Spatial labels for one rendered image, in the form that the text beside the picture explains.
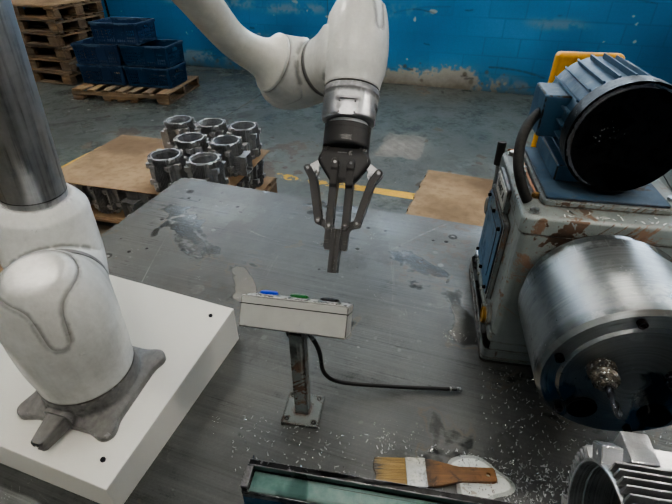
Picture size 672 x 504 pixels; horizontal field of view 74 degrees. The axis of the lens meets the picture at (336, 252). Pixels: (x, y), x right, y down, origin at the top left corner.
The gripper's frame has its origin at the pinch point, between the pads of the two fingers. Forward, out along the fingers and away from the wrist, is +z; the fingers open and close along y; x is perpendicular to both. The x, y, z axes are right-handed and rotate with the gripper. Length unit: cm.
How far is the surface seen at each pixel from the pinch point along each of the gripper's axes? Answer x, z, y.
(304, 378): 6.8, 22.5, -3.9
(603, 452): -18.7, 19.4, 33.6
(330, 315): -3.5, 9.9, 0.8
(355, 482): -8.1, 31.7, 7.2
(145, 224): 61, -4, -68
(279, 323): -3.4, 12.0, -7.0
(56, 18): 395, -252, -405
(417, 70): 481, -251, 19
